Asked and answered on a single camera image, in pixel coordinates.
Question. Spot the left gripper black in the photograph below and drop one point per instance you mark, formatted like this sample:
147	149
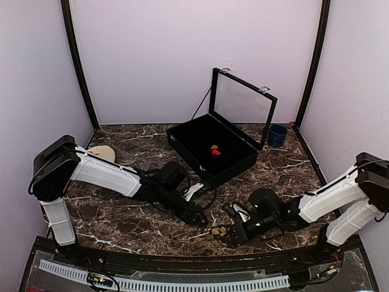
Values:
194	212

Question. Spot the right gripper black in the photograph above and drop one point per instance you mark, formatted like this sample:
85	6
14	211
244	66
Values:
237	230

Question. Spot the tan brown argyle sock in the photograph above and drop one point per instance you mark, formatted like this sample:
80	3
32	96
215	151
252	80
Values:
218	231

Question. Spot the red orange argyle sock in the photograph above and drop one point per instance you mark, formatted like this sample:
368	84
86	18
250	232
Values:
214	150

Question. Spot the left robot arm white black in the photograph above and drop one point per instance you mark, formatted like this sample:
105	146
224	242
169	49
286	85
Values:
64	161

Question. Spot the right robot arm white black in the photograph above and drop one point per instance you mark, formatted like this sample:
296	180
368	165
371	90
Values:
363	188

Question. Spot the black display case box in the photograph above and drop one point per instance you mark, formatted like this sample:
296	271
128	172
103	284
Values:
238	119

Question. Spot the blue mug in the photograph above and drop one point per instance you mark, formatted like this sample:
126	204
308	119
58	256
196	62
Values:
277	135

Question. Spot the beige round plate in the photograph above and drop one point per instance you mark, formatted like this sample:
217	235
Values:
103	151

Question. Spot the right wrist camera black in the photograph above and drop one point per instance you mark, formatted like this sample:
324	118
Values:
265	201

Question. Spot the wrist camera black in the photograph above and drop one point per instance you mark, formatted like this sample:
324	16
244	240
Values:
172	174
265	201

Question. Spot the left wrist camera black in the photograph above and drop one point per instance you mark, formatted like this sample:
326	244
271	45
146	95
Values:
172	174

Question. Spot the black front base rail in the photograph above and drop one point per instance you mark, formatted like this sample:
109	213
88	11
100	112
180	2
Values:
347	270

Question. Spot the white slotted cable duct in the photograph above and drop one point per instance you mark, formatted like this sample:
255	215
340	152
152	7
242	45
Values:
102	282

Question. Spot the right black frame post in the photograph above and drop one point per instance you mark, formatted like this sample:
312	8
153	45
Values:
316	56

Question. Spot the black frame post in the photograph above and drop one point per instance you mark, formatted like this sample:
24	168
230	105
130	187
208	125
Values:
76	59
316	56

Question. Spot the left black frame post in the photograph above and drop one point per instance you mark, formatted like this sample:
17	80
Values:
76	59

